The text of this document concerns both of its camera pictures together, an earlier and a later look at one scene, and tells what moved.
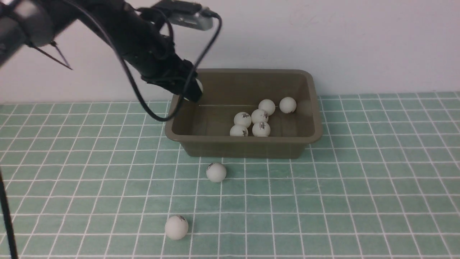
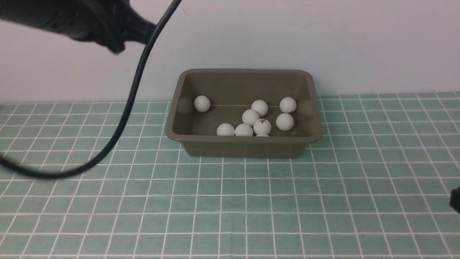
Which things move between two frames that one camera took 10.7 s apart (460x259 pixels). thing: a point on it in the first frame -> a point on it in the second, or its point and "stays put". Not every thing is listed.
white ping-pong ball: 199,85 -> 202,103
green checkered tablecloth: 100,180 stays put
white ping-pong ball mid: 267,105 -> 260,106
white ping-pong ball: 216,172 -> 285,122
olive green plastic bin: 250,113 stays put
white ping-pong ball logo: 288,105 stays put
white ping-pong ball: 176,227 -> 225,129
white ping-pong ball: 258,116 -> 262,126
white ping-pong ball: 242,118 -> 250,117
